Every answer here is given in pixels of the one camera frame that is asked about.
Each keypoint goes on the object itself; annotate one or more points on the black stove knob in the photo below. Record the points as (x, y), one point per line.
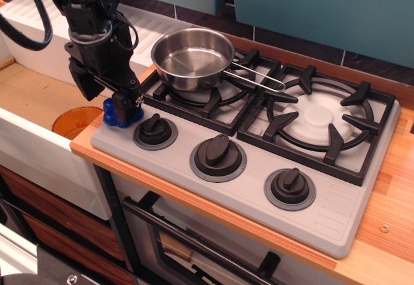
(290, 189)
(156, 133)
(218, 159)

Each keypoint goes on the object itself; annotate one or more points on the stainless steel pan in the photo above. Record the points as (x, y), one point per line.
(198, 59)

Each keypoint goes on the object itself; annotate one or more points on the blue toy blueberry cluster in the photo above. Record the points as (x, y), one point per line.
(110, 117)

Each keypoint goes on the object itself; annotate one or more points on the wooden drawer fronts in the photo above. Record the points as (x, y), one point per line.
(73, 234)

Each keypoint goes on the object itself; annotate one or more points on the black burner grate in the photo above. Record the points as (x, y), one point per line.
(223, 108)
(339, 129)

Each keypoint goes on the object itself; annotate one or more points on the black right burner grate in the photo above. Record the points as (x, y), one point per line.
(339, 129)

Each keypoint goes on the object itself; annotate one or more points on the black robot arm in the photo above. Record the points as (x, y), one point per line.
(89, 21)

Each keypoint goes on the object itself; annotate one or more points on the white sink unit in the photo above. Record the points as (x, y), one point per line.
(36, 88)

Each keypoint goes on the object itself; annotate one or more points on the black middle stove knob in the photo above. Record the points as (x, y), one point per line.
(218, 159)

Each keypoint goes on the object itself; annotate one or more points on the oven door with handle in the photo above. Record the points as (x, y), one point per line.
(185, 247)

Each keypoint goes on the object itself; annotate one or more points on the black left stove knob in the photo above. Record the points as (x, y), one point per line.
(156, 133)

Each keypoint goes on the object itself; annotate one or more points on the grey toy stove top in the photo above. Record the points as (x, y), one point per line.
(329, 224)

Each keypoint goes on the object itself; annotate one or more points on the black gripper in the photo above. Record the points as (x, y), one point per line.
(95, 67)

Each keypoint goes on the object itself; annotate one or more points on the teal cabinet right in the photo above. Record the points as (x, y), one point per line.
(380, 29)

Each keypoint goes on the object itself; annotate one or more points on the black right stove knob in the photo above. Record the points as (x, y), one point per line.
(290, 189)

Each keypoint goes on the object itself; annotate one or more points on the black left burner grate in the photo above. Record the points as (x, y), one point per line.
(223, 108)

